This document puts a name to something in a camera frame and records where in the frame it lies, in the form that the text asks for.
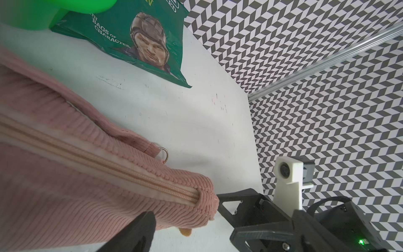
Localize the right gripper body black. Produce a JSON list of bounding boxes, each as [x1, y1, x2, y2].
[[218, 189, 388, 252]]

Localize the green crisps packet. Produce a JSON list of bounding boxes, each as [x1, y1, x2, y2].
[[51, 1, 190, 88]]

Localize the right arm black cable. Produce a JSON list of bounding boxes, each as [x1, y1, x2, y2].
[[306, 196, 353, 218]]

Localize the green plastic basket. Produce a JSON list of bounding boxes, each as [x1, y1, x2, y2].
[[1, 0, 116, 30]]

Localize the pink corduroy bag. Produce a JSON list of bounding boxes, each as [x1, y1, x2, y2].
[[1, 48, 219, 252]]

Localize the right corner aluminium post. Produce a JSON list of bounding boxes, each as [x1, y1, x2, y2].
[[248, 22, 403, 102]]

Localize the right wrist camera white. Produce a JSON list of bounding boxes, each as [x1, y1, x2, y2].
[[273, 156, 315, 217]]

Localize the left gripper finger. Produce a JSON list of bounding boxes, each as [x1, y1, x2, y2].
[[97, 211, 156, 252]]

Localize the brown bear keychain decoration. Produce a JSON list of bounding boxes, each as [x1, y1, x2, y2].
[[179, 228, 192, 237]]

